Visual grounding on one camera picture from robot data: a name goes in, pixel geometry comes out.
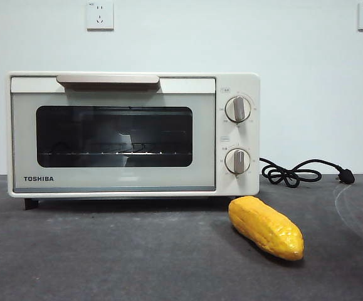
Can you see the yellow corn cob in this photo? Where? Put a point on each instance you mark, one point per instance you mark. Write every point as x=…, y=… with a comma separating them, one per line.
x=262, y=225

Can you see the white Toshiba toaster oven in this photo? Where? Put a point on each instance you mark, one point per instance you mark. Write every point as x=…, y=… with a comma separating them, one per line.
x=237, y=81

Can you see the white timer knob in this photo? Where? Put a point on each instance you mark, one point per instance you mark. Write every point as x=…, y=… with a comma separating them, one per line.
x=238, y=161

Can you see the white temperature knob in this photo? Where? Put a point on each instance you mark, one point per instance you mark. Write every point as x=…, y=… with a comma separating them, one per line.
x=238, y=109

